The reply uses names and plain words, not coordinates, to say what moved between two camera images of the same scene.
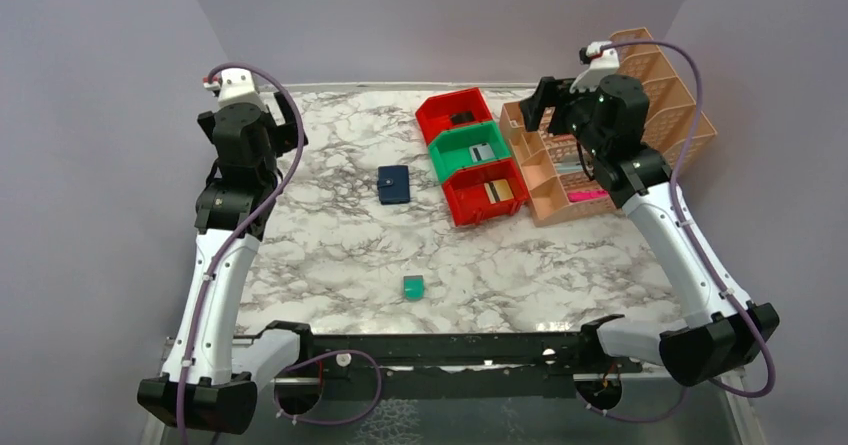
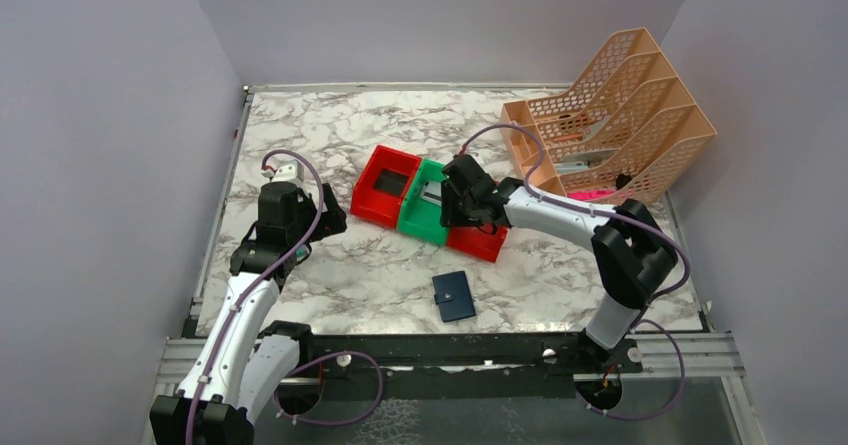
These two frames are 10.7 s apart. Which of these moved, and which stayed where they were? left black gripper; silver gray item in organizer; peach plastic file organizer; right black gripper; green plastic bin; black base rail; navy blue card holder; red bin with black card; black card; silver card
Moved: green plastic bin; right black gripper; left black gripper; black card; navy blue card holder; red bin with black card; silver card
Stayed: black base rail; peach plastic file organizer; silver gray item in organizer
